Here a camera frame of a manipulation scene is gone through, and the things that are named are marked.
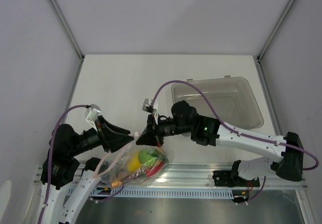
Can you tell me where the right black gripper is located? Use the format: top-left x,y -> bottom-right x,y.
136,113 -> 192,148

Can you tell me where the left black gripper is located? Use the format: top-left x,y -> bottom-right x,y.
69,114 -> 134,156

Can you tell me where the green round vegetable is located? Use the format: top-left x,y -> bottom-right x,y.
138,150 -> 159,167

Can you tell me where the clear zip top bag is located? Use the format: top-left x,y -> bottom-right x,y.
94,132 -> 170,189

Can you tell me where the yellow mango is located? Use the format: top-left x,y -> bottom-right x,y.
127,152 -> 141,173

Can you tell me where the red chili pepper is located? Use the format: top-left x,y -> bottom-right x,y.
145,162 -> 165,178

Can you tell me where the orange potato piece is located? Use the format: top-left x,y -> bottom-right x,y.
111,179 -> 122,188

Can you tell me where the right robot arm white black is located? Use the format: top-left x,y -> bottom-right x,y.
136,101 -> 303,186

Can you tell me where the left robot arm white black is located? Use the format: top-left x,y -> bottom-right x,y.
37,115 -> 134,223

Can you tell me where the grey translucent plastic bin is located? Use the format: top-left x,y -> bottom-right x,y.
171,77 -> 264,129

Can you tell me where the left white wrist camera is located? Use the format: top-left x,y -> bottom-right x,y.
85,104 -> 101,130

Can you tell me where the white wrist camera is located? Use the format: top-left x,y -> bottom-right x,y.
142,98 -> 159,124
85,104 -> 101,130

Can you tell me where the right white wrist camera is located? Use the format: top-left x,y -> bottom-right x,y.
142,98 -> 159,124

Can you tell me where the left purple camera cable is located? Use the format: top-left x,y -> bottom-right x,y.
37,104 -> 89,224

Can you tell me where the purple camera cable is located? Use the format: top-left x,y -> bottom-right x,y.
37,104 -> 89,224
150,80 -> 319,172

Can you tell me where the white slotted cable duct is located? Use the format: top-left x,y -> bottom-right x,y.
91,187 -> 234,199

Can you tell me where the aluminium rail beam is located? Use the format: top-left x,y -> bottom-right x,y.
34,161 -> 309,189

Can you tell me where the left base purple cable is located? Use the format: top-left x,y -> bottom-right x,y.
89,183 -> 126,204

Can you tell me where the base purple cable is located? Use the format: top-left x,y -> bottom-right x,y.
232,175 -> 267,207
89,183 -> 126,204

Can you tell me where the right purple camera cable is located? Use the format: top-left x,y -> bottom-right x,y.
150,80 -> 319,172

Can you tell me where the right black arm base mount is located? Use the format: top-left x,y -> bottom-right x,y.
212,170 -> 260,188

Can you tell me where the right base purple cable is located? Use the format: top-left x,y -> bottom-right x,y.
232,175 -> 267,207

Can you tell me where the left aluminium frame post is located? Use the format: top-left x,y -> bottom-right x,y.
39,0 -> 85,61

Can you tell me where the aluminium frame post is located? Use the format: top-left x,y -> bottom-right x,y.
256,0 -> 309,61
39,0 -> 85,61

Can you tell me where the right aluminium frame post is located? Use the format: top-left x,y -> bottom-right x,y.
256,0 -> 309,61

